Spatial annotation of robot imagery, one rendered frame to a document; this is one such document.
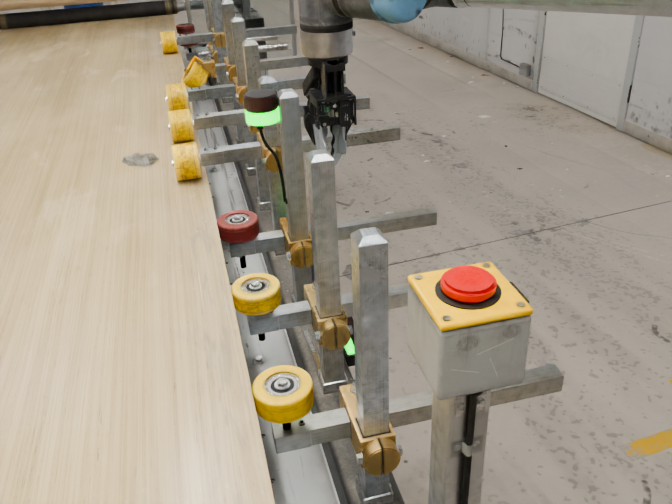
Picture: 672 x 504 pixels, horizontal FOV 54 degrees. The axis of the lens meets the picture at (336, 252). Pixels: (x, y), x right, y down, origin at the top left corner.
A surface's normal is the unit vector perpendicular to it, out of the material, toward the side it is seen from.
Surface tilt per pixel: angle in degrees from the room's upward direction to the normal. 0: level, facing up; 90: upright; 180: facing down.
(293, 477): 0
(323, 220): 90
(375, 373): 90
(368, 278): 90
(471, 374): 90
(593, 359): 0
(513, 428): 0
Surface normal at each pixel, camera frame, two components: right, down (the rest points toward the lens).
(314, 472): -0.04, -0.87
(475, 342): 0.25, 0.48
